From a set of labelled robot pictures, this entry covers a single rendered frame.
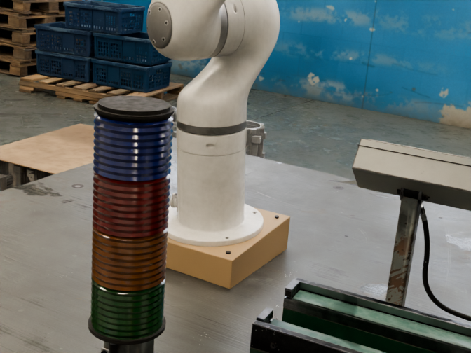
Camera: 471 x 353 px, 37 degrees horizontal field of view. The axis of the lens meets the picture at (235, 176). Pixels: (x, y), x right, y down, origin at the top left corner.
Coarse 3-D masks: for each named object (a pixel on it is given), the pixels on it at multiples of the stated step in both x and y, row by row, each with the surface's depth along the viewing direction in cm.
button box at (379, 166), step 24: (360, 144) 102; (384, 144) 101; (360, 168) 101; (384, 168) 100; (408, 168) 99; (432, 168) 98; (456, 168) 97; (384, 192) 105; (432, 192) 99; (456, 192) 96
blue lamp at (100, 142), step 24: (96, 120) 52; (168, 120) 53; (96, 144) 53; (120, 144) 51; (144, 144) 52; (168, 144) 54; (96, 168) 54; (120, 168) 52; (144, 168) 52; (168, 168) 54
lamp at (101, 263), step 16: (96, 240) 55; (112, 240) 54; (128, 240) 54; (144, 240) 54; (160, 240) 55; (96, 256) 55; (112, 256) 54; (128, 256) 54; (144, 256) 55; (160, 256) 56; (96, 272) 56; (112, 272) 55; (128, 272) 54; (144, 272) 55; (160, 272) 56; (112, 288) 55; (128, 288) 55; (144, 288) 55
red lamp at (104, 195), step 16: (96, 176) 53; (96, 192) 54; (112, 192) 53; (128, 192) 52; (144, 192) 53; (160, 192) 54; (96, 208) 54; (112, 208) 53; (128, 208) 53; (144, 208) 53; (160, 208) 54; (96, 224) 55; (112, 224) 53; (128, 224) 53; (144, 224) 54; (160, 224) 55
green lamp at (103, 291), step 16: (96, 288) 56; (160, 288) 57; (96, 304) 56; (112, 304) 55; (128, 304) 55; (144, 304) 56; (160, 304) 57; (96, 320) 57; (112, 320) 56; (128, 320) 56; (144, 320) 56; (160, 320) 58; (112, 336) 56; (128, 336) 56; (144, 336) 57
